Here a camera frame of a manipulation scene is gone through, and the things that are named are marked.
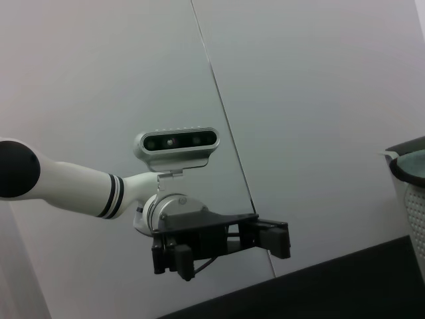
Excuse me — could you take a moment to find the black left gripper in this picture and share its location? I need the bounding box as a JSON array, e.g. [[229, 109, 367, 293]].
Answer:
[[151, 207, 292, 282]]

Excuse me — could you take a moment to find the black tablecloth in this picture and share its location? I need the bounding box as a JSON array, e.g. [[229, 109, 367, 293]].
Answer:
[[155, 234, 425, 319]]

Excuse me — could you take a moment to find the grey perforated storage box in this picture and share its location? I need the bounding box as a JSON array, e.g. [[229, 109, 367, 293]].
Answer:
[[378, 136, 425, 266]]

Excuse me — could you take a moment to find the grey towel black trim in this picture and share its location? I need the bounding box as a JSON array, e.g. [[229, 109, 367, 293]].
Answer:
[[388, 151, 425, 187]]

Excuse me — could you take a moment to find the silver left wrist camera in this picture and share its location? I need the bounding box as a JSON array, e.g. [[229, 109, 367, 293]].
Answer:
[[133, 126, 219, 192]]

